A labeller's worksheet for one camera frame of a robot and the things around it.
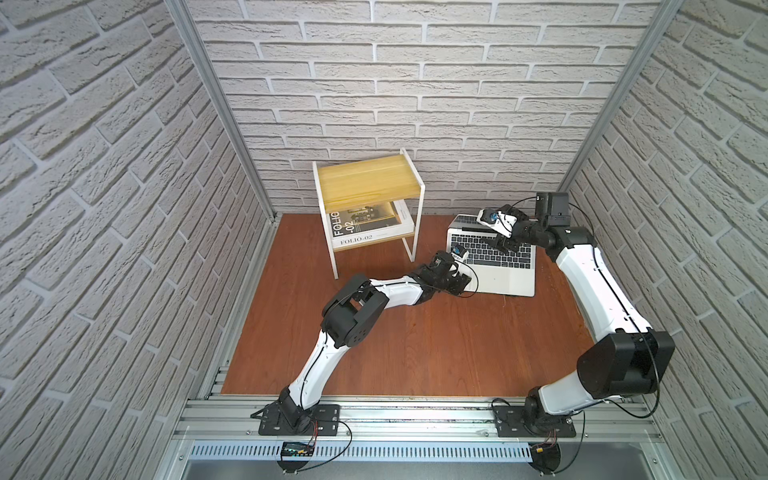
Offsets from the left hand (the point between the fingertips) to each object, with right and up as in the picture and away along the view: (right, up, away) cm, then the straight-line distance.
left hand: (460, 265), depth 97 cm
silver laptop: (+10, -2, 0) cm, 11 cm away
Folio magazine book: (-30, +13, -6) cm, 33 cm away
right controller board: (+15, -45, -27) cm, 54 cm away
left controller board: (-46, -43, -26) cm, 68 cm away
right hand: (+3, +14, -16) cm, 22 cm away
